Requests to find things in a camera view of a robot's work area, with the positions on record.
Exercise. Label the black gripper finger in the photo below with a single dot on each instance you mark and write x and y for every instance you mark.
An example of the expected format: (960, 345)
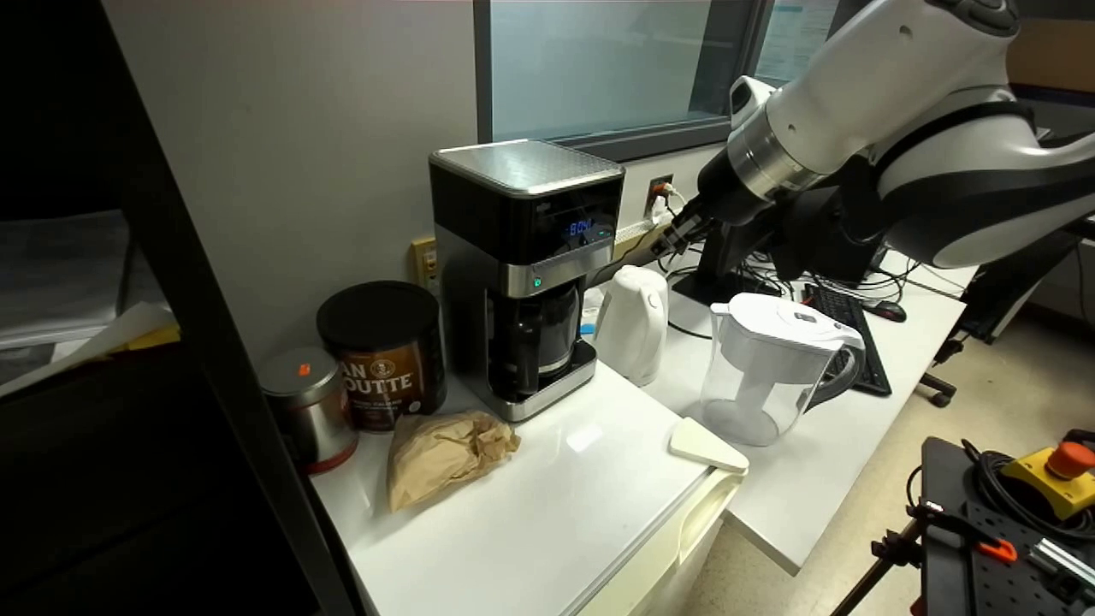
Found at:
(675, 225)

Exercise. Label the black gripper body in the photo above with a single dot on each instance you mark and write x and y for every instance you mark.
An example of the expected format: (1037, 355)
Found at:
(719, 199)

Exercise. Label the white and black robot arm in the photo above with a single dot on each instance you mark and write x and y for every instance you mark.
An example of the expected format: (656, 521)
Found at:
(912, 102)

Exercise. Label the black and steel coffeemaker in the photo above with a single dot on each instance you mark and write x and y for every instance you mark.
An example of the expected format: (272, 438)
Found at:
(519, 261)

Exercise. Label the yellow emergency stop button box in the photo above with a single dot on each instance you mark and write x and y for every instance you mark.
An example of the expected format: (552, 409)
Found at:
(1055, 474)

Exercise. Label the black monitor stand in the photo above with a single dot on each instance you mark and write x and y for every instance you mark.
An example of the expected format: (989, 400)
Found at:
(730, 268)

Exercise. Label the white electric kettle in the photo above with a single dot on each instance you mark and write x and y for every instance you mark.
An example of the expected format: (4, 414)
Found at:
(636, 326)

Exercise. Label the glass coffee carafe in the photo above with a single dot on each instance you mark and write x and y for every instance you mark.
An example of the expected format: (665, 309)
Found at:
(550, 329)

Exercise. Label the dark framed window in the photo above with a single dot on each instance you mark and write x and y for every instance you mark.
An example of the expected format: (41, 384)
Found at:
(619, 68)

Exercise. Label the white water filter pitcher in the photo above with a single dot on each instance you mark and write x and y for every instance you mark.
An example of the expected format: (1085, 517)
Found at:
(770, 365)

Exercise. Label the black computer keyboard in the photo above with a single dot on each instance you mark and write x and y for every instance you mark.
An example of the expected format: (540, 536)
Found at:
(850, 343)

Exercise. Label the black office chair base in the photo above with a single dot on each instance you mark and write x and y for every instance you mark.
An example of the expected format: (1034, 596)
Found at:
(946, 365)

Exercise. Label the white mini fridge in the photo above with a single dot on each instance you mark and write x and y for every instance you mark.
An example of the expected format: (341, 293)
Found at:
(550, 502)

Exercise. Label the dark round coffee can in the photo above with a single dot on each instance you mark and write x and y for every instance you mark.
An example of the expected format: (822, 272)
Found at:
(380, 360)

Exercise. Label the crumpled brown paper bag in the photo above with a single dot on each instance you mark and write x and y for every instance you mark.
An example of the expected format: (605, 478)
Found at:
(440, 455)

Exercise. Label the steel canister with orange dot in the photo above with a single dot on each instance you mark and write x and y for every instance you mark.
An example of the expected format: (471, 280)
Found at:
(311, 413)

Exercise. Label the black clamp with orange tip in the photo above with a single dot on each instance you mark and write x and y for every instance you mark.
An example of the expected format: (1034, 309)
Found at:
(970, 536)

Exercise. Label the black workbench top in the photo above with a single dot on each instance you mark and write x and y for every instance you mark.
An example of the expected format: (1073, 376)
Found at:
(1004, 547)

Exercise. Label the stack of papers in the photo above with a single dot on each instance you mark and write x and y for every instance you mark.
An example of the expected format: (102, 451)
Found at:
(71, 295)

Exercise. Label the white wall power outlet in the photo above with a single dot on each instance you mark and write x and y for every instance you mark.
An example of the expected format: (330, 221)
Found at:
(657, 191)

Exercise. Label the yellow wall outlet plate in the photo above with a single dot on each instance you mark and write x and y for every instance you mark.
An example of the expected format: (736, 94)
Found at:
(424, 261)

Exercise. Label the black shelf frame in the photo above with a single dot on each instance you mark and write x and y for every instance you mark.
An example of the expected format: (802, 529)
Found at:
(138, 343)

